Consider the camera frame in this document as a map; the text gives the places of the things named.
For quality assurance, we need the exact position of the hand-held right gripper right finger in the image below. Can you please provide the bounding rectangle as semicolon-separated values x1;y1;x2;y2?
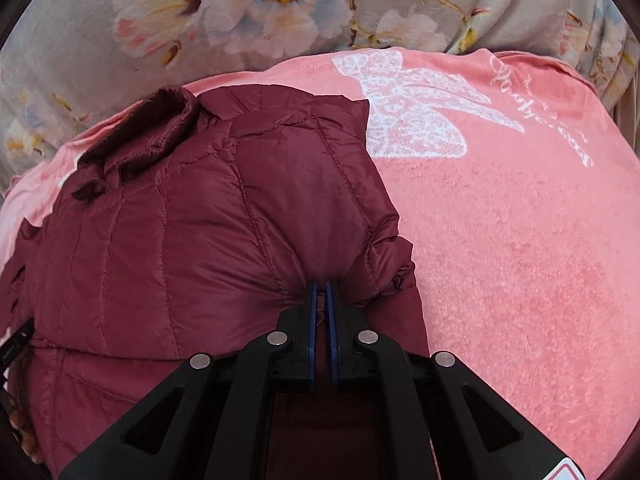
326;280;572;480

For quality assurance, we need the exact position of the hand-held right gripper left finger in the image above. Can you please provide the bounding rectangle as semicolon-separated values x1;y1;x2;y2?
59;280;319;480

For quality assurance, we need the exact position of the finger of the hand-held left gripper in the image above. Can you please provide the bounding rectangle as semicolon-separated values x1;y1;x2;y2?
0;321;35;382

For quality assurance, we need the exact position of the maroon quilted puffer jacket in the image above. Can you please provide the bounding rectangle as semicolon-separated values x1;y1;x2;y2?
0;85;432;480

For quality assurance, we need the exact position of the person's left hand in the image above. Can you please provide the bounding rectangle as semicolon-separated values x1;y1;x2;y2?
6;355;47;466

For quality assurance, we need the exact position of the pink blanket with white print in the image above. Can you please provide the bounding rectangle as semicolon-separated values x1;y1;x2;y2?
0;47;640;480

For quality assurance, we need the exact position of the grey floral blanket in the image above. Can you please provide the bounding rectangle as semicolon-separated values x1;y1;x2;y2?
0;0;640;196

